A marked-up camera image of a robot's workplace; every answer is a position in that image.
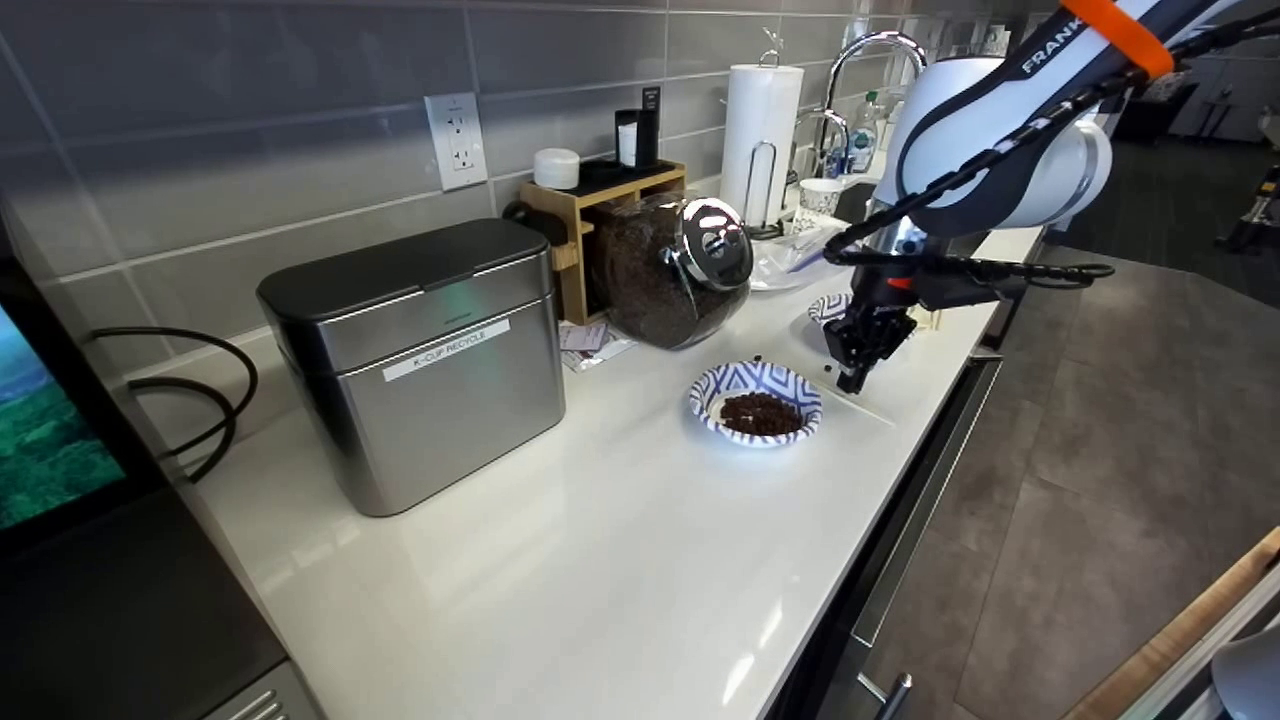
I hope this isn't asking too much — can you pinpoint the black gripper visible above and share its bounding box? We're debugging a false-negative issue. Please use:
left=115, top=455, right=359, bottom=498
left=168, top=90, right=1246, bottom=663
left=819, top=250, right=928, bottom=396

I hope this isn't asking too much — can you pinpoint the coffee bean pile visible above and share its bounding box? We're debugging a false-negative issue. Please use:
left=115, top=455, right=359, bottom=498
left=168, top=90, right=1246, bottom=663
left=715, top=387, right=811, bottom=441

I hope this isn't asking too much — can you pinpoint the white oval serving dish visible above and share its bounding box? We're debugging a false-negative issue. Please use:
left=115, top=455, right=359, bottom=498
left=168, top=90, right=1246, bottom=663
left=744, top=215, right=856, bottom=296

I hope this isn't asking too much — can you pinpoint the white mug black swirl pattern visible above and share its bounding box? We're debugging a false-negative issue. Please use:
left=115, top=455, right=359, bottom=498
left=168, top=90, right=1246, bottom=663
left=795, top=176, right=851, bottom=221

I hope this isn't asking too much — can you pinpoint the dark base cabinet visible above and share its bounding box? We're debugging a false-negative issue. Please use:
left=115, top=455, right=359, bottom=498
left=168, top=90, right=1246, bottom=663
left=766, top=285, right=1016, bottom=720

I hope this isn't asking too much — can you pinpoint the clear soap bottle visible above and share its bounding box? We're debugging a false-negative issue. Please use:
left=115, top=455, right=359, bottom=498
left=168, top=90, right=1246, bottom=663
left=851, top=88, right=891, bottom=176

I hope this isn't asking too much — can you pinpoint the white paper towel roll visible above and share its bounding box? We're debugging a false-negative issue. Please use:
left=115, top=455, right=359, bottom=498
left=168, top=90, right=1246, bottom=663
left=715, top=58, right=807, bottom=230

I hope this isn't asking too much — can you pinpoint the small white packet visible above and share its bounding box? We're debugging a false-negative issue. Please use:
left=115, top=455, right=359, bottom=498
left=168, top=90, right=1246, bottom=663
left=557, top=314, right=629, bottom=372

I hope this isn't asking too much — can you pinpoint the wooden counter rack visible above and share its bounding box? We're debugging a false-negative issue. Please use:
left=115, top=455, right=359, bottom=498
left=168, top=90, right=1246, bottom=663
left=518, top=156, right=693, bottom=327

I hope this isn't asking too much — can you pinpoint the black bottle white label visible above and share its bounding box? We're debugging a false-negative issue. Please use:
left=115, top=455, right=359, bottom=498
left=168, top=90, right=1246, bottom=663
left=611, top=108, right=646, bottom=171

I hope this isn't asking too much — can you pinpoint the tall chrome faucet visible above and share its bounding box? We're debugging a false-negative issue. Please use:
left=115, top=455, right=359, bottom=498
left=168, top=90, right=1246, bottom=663
left=811, top=29, right=932, bottom=176

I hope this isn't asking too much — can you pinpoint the small white round container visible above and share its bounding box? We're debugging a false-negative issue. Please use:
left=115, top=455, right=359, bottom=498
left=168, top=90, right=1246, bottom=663
left=532, top=143, right=586, bottom=197

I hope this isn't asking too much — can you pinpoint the wooden board edge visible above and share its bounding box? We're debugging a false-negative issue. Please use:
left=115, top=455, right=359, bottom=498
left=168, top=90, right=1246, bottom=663
left=1064, top=524, right=1280, bottom=720

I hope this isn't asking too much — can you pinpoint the stainless steel bin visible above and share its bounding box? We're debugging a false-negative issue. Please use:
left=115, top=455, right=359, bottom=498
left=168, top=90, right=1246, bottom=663
left=255, top=215, right=572, bottom=520

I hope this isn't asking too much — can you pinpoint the grey round object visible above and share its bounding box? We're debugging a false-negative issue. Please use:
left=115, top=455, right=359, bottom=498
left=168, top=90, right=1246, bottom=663
left=1210, top=623, right=1280, bottom=720

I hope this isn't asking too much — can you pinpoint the dark grey appliance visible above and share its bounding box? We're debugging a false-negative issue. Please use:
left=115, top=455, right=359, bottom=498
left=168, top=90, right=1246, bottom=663
left=0, top=485, right=331, bottom=720

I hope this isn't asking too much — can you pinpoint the black monitor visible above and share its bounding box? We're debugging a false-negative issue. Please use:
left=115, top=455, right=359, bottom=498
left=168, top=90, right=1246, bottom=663
left=0, top=211, right=176, bottom=553

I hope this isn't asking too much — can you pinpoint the long metal drawer handle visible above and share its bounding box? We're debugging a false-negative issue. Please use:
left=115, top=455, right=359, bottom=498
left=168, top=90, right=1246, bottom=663
left=851, top=356, right=1010, bottom=655

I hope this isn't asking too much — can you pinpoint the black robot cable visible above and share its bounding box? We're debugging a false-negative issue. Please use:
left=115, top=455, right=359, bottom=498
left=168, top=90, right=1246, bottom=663
left=819, top=0, right=1280, bottom=290

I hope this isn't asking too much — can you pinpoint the short metal drawer handle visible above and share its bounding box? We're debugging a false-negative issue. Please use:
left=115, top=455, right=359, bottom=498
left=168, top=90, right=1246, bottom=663
left=851, top=669, right=924, bottom=720

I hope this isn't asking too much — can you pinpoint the orange arm strap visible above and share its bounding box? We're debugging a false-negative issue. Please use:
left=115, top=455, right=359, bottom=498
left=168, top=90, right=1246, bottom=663
left=1057, top=0, right=1180, bottom=80

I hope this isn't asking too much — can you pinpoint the white wall outlet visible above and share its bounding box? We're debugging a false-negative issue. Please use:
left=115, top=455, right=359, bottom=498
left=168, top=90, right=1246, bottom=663
left=421, top=88, right=491, bottom=197

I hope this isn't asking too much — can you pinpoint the black power cable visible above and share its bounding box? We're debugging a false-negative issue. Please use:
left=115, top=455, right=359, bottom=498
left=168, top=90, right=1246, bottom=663
left=85, top=324, right=266, bottom=486

